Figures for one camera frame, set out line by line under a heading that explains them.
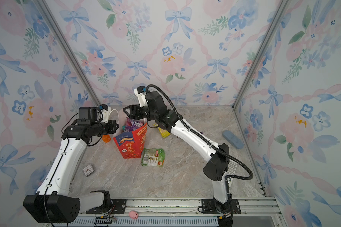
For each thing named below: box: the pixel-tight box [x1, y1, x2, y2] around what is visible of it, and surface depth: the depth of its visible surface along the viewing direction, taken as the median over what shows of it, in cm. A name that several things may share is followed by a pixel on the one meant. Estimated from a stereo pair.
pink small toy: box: [128, 210, 139, 220], surface depth 72 cm
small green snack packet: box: [141, 148, 166, 167], surface depth 93 cm
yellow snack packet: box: [157, 126, 171, 139], surface depth 104 cm
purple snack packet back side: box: [124, 117, 144, 132], surface depth 86 cm
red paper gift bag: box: [112, 109, 148, 159], surface depth 81 cm
